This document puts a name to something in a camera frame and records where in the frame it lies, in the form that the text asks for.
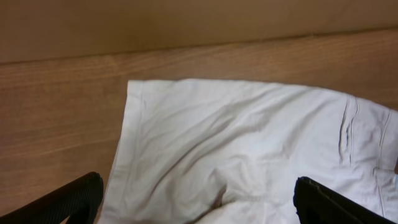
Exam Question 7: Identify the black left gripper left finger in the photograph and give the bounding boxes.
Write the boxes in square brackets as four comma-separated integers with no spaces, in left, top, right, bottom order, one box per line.
[1,172,104,224]

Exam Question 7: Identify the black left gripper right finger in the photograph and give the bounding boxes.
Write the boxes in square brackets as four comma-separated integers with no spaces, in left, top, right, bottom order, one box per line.
[293,177,394,224]

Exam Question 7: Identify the beige shorts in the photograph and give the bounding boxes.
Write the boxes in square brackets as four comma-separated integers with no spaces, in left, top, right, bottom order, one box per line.
[99,80,397,223]

